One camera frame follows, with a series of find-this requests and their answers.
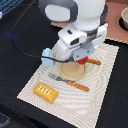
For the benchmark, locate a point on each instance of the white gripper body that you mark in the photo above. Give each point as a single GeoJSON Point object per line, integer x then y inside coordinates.
{"type": "Point", "coordinates": [74, 45]}

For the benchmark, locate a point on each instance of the light blue toy house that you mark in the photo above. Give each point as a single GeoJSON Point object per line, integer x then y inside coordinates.
{"type": "Point", "coordinates": [47, 57]}

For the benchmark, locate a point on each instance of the yellow toy bread loaf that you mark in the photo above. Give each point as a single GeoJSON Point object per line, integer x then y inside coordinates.
{"type": "Point", "coordinates": [46, 92]}

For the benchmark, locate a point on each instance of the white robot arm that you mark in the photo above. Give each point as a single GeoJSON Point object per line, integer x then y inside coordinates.
{"type": "Point", "coordinates": [86, 27]}

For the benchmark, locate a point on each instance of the round wooden plate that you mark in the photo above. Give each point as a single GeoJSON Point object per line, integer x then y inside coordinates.
{"type": "Point", "coordinates": [72, 71]}

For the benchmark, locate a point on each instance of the beige bowl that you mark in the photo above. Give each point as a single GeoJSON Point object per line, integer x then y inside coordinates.
{"type": "Point", "coordinates": [124, 18]}

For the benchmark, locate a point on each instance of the beige woven placemat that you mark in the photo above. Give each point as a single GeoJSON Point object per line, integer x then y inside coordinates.
{"type": "Point", "coordinates": [73, 105]}

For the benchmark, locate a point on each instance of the knife with wooden handle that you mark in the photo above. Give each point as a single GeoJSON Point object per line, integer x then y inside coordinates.
{"type": "Point", "coordinates": [94, 61]}

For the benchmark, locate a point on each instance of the fork with wooden handle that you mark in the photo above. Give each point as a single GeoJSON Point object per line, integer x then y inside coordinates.
{"type": "Point", "coordinates": [72, 83]}

